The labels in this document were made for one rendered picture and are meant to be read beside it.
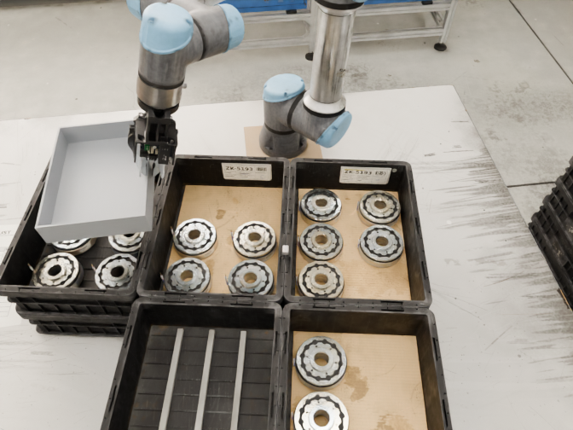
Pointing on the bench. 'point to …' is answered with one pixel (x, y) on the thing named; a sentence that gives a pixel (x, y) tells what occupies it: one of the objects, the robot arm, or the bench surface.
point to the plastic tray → (95, 185)
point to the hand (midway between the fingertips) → (149, 168)
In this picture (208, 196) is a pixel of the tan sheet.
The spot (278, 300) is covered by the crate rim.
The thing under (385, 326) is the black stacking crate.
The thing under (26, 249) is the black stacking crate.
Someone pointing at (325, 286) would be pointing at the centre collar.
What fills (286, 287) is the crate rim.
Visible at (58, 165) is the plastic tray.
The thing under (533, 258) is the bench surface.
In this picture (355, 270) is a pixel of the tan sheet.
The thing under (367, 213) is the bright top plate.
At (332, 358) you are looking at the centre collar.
